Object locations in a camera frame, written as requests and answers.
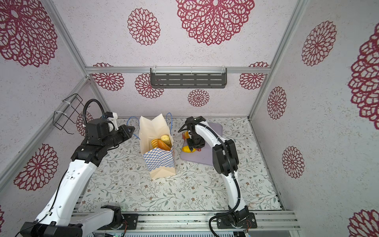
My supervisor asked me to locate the yellow twisted bread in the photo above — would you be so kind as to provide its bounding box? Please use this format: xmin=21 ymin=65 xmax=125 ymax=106
xmin=182 ymin=145 xmax=196 ymax=153

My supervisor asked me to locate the blue checkered paper bag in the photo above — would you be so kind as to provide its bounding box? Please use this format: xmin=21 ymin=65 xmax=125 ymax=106
xmin=138 ymin=114 xmax=176 ymax=179

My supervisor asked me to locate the yellow corn-like bread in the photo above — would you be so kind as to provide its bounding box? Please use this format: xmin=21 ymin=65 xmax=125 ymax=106
xmin=160 ymin=135 xmax=172 ymax=148

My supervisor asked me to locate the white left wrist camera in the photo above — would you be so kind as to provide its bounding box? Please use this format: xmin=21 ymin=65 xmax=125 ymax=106
xmin=105 ymin=112 xmax=118 ymax=130

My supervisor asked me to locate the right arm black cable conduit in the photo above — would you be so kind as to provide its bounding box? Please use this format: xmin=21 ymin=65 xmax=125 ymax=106
xmin=177 ymin=119 xmax=242 ymax=237

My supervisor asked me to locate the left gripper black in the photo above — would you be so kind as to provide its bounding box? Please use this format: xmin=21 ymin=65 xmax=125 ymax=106
xmin=102 ymin=124 xmax=135 ymax=150

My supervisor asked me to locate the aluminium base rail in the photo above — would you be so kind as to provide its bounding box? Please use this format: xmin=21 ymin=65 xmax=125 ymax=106
xmin=56 ymin=208 xmax=301 ymax=236

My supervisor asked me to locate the dark grey wall shelf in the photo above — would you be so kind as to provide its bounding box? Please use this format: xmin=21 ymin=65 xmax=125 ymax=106
xmin=150 ymin=68 xmax=227 ymax=89

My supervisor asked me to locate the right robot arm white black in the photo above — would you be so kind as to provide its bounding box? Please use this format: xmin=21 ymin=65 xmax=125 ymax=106
xmin=179 ymin=116 xmax=249 ymax=227

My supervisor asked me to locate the glazed striped bun bread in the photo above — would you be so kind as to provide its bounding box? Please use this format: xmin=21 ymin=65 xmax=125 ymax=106
xmin=158 ymin=139 xmax=171 ymax=151

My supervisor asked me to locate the lavender plastic tray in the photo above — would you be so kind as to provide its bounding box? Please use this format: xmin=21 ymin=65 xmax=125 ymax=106
xmin=180 ymin=122 xmax=223 ymax=166

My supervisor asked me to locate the black wire wall rack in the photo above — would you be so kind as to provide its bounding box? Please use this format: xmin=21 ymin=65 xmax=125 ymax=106
xmin=52 ymin=93 xmax=84 ymax=135

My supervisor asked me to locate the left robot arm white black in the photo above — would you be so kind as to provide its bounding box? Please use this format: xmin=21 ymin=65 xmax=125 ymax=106
xmin=18 ymin=118 xmax=135 ymax=237

